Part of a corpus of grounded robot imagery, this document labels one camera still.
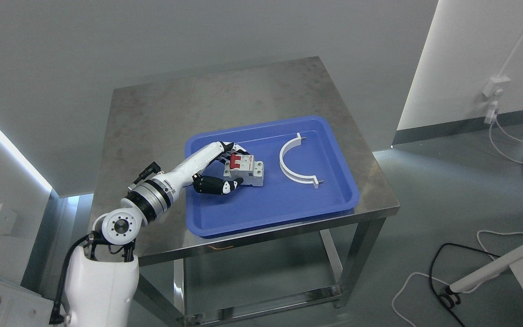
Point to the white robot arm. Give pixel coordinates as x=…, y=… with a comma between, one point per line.
x=101, y=271

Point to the white semicircular pipe clamp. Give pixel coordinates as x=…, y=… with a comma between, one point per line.
x=289, y=164

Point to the white wall socket box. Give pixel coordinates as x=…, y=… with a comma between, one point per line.
x=495, y=85

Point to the white red circuit breaker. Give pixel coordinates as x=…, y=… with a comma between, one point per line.
x=244, y=166

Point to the stainless steel table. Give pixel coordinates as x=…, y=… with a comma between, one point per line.
x=151, y=122

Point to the blue plastic tray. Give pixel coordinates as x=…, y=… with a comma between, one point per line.
x=279, y=200

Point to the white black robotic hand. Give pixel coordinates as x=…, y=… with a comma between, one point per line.
x=202, y=165

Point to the white power adapter plug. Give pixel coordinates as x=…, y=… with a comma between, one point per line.
x=493, y=107

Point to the white stand leg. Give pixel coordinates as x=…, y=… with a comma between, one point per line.
x=497, y=268

